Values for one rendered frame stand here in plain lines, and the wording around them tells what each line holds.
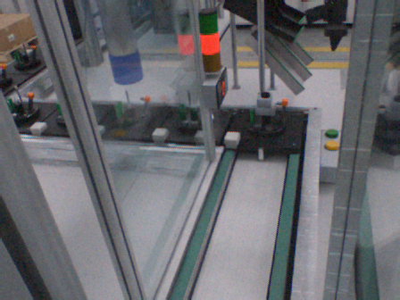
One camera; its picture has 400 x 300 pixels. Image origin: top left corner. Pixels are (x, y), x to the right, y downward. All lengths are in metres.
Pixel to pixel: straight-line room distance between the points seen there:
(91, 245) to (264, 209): 0.50
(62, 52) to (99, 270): 0.74
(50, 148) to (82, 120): 1.02
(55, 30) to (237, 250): 0.71
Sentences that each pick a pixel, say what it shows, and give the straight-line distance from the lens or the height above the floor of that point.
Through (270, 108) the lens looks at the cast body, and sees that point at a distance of 1.33.
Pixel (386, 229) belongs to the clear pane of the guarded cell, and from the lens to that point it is 0.23.
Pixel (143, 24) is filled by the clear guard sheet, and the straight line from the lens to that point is 0.76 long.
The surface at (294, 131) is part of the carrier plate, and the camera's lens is 1.36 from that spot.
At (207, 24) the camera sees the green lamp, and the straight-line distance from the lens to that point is 1.05.
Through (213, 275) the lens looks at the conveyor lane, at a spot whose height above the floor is 0.92.
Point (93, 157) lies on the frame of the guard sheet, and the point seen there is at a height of 1.38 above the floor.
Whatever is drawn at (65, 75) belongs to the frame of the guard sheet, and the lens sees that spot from 0.53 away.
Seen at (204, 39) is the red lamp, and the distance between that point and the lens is 1.06.
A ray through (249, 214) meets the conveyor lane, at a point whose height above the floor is 0.92.
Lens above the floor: 1.68
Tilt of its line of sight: 34 degrees down
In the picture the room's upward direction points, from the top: 7 degrees counter-clockwise
